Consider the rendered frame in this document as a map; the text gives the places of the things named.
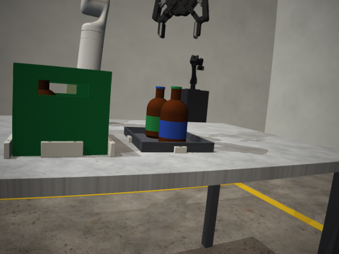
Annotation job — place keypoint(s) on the green crate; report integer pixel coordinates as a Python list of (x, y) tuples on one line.
[(63, 117)]

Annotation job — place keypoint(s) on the brown glass bottle with green label and blue cap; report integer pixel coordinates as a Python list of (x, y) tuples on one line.
[(153, 113)]

